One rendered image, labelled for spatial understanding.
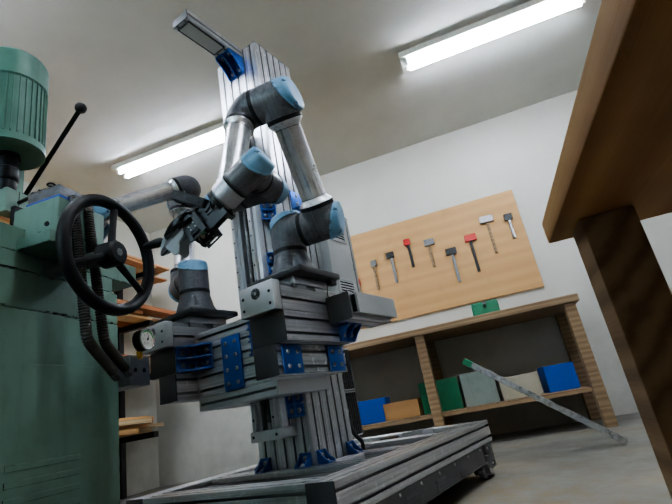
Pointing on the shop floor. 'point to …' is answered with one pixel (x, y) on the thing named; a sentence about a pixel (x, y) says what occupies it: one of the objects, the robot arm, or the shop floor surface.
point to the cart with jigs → (624, 196)
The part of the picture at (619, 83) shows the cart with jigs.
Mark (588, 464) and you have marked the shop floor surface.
